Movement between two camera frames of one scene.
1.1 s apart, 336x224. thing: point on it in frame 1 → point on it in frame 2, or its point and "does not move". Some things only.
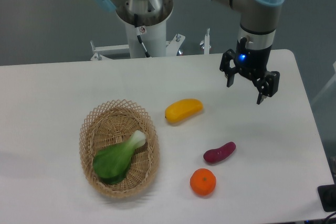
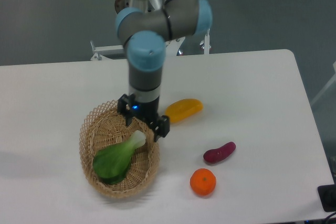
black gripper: (252, 63) → (146, 110)
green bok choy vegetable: (111, 163) does not move
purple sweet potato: (223, 152) does not move
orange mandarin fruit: (202, 181) does not move
